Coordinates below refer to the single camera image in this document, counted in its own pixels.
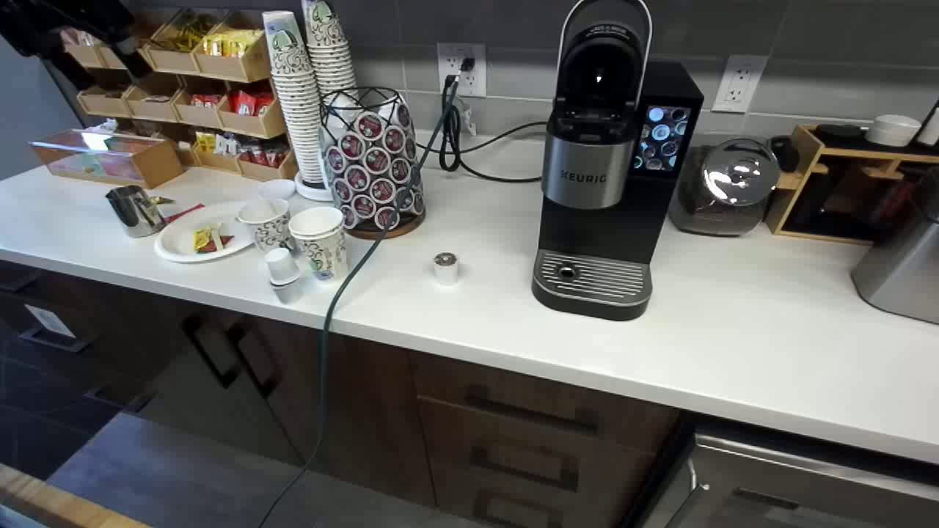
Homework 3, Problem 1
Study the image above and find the white cream pack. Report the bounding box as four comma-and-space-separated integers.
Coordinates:
427, 250, 462, 291
264, 246, 307, 307

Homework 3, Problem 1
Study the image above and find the white round plate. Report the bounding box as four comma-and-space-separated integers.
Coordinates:
150, 203, 261, 268

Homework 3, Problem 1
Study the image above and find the patterned paper cup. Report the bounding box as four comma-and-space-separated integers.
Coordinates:
286, 203, 355, 285
235, 196, 299, 259

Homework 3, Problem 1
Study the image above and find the black silver Keurig coffee machine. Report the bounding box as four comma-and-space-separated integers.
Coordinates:
527, 0, 707, 322

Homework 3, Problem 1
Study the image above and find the tall stack of paper cups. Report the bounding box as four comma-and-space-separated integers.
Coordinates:
258, 8, 329, 190

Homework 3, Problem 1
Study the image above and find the short stack of paper cups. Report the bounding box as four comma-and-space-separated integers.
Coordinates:
299, 0, 361, 102

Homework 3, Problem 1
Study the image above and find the yellow red packet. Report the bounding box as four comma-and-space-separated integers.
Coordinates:
189, 222, 235, 259

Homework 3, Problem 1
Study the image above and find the red stir stick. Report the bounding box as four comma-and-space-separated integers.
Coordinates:
151, 199, 208, 225

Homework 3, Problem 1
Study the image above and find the wooden tea organizer shelf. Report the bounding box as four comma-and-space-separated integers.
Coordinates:
56, 7, 292, 184

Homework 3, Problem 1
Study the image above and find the small metal pitcher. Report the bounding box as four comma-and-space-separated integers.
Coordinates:
103, 181, 166, 241

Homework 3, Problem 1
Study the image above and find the cardboard box with clear lid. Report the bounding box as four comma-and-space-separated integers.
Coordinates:
25, 121, 189, 190

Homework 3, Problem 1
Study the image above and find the wooden countertop rack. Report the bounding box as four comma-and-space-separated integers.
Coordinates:
762, 123, 939, 243

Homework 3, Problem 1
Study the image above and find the stainless steel dishwasher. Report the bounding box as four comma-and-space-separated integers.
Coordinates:
643, 420, 939, 528

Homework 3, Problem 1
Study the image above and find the white label on cabinet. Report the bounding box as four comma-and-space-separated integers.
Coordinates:
21, 303, 79, 344

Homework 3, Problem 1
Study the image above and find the stainless steel appliance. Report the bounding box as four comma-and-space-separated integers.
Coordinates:
847, 190, 939, 328

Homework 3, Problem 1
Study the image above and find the white cup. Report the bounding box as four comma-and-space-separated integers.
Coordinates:
863, 111, 924, 149

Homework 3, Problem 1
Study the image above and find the light wooden board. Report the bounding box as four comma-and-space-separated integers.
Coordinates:
0, 460, 150, 528

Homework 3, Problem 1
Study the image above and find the black power cord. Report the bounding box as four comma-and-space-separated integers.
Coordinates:
433, 55, 550, 187

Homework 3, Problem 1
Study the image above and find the wire carousel with coffee pods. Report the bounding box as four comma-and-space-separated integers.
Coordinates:
317, 86, 427, 243

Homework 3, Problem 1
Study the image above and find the long green cable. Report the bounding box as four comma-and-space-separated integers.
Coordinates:
254, 73, 462, 528

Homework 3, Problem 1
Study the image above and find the long black drawer handle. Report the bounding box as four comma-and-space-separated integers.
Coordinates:
461, 381, 602, 438

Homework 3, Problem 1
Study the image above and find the white wall outlet with plug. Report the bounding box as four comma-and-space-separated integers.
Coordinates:
433, 42, 490, 99

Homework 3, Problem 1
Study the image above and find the short black drawer handle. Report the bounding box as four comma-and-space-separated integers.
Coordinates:
467, 444, 580, 492

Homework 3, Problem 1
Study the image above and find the black cabinet door handle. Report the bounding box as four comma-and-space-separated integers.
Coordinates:
226, 319, 283, 400
181, 312, 242, 391

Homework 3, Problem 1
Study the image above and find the empty white wall outlet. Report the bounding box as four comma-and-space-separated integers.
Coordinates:
710, 54, 767, 117

